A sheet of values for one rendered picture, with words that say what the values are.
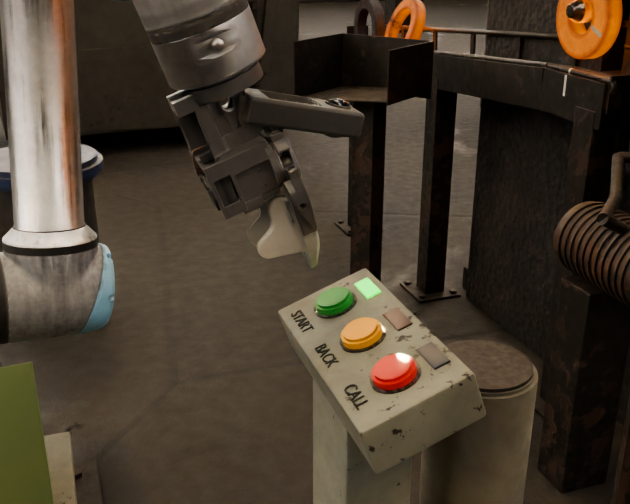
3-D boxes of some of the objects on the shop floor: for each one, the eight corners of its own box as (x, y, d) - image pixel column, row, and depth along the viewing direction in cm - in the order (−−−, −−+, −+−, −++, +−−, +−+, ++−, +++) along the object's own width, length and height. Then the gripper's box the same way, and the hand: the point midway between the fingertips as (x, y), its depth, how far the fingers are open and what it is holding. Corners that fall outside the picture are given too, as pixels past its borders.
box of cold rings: (190, 111, 454) (181, -35, 425) (234, 144, 384) (228, -28, 354) (-1, 127, 417) (-25, -32, 387) (9, 168, 346) (-20, -23, 317)
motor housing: (577, 448, 159) (615, 193, 139) (654, 519, 139) (711, 235, 119) (520, 461, 155) (551, 200, 135) (592, 537, 135) (640, 245, 115)
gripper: (159, 88, 73) (243, 276, 83) (176, 106, 65) (267, 312, 75) (244, 51, 74) (317, 241, 84) (270, 65, 66) (348, 273, 76)
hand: (314, 252), depth 79 cm, fingers closed
